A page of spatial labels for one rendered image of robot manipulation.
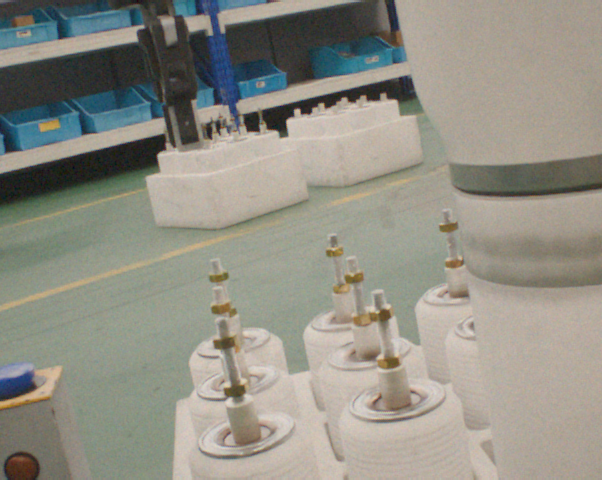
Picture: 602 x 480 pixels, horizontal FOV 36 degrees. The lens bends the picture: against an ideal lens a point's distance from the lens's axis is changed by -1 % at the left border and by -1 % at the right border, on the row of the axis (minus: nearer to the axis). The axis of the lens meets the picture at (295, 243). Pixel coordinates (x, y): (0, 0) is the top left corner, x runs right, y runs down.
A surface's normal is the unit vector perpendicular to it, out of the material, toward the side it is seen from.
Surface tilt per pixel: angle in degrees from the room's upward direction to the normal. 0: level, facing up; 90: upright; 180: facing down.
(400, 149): 90
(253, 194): 90
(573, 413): 90
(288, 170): 90
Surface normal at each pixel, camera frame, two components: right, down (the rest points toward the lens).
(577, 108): -0.40, 0.28
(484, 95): -0.63, 0.29
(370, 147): 0.58, 0.06
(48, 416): 0.11, 0.19
